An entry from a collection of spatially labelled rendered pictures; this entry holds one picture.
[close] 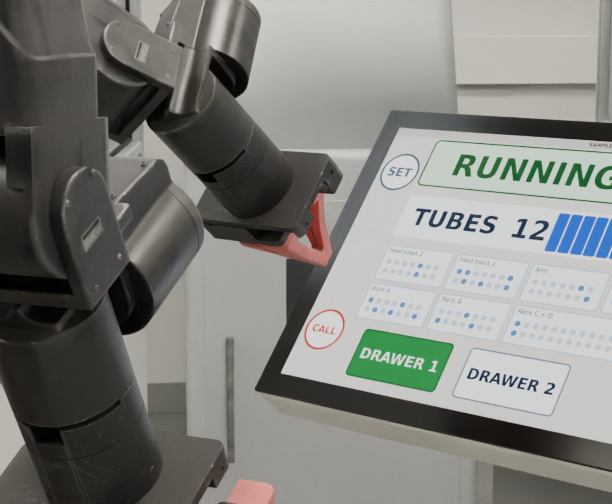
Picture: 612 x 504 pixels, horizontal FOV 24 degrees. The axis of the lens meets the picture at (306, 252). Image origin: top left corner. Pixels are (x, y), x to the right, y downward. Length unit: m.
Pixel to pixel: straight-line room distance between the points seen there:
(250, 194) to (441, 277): 0.28
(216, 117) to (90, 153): 0.38
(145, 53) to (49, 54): 0.39
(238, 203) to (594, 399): 0.31
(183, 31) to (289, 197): 0.14
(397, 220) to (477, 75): 3.34
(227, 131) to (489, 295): 0.33
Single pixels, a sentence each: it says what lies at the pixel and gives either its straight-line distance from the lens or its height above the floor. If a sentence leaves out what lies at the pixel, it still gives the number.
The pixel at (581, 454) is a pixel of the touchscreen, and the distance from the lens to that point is 1.11.
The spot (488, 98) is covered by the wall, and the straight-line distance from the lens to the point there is 4.71.
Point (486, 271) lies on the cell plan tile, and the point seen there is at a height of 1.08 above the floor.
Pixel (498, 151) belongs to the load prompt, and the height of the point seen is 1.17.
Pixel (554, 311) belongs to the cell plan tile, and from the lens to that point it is 1.19.
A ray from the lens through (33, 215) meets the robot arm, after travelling 0.57.
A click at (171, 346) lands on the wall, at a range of 4.69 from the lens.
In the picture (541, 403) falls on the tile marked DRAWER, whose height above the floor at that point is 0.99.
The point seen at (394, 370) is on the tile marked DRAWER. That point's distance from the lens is 1.23.
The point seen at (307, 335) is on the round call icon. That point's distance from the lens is 1.29.
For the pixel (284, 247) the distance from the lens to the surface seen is 1.06.
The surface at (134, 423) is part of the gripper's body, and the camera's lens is 0.67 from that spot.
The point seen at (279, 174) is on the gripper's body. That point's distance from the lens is 1.04.
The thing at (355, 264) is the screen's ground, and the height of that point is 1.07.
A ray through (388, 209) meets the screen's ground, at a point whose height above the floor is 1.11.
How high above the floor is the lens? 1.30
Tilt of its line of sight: 10 degrees down
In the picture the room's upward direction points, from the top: straight up
